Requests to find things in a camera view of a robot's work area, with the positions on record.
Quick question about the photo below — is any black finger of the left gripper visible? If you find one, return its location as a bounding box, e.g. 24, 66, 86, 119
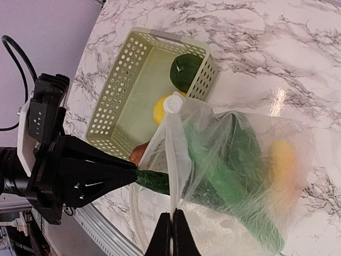
52, 135, 136, 169
60, 158, 137, 208

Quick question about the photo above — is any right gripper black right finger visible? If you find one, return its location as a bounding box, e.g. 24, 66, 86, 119
172, 209, 201, 256

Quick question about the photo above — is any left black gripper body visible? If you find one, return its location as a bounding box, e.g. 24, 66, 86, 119
25, 74, 70, 225

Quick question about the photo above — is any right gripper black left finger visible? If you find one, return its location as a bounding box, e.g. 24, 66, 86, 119
144, 213, 171, 256

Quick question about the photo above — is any dark green cucumber toy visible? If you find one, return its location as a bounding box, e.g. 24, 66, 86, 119
137, 111, 285, 253

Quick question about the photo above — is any clear zip top bag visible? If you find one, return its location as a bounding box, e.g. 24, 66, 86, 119
136, 93, 315, 255

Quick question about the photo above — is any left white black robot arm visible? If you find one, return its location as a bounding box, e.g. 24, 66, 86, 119
1, 74, 137, 225

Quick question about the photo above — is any pale green perforated basket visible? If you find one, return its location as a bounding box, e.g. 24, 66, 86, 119
85, 27, 219, 159

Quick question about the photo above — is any brown red potato toy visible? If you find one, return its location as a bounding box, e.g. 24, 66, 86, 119
128, 142, 149, 166

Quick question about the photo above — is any yellow lemon toy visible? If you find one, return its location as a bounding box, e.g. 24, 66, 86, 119
153, 92, 186, 125

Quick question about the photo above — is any green bell pepper toy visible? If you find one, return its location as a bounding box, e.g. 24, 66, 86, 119
169, 54, 202, 93

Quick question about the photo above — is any front aluminium rail base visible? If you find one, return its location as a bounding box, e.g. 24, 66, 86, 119
33, 193, 143, 255

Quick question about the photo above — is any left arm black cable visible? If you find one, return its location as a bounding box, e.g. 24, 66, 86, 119
0, 35, 38, 132

